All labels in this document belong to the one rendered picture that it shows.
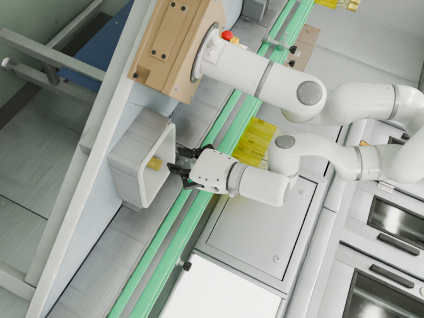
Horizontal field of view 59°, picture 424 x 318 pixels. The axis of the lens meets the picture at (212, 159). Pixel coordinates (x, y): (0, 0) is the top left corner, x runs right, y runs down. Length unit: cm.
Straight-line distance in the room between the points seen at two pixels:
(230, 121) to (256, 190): 42
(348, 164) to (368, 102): 15
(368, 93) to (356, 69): 577
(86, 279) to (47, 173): 54
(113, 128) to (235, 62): 32
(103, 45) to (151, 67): 64
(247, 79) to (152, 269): 58
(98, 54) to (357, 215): 112
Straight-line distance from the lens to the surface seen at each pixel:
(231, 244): 130
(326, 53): 675
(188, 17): 83
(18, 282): 112
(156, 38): 83
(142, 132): 93
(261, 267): 129
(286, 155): 85
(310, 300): 132
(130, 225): 112
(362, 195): 158
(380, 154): 94
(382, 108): 94
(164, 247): 111
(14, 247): 141
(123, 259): 109
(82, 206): 93
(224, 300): 125
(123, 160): 89
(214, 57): 89
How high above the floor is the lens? 111
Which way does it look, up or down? 9 degrees down
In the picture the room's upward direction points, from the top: 114 degrees clockwise
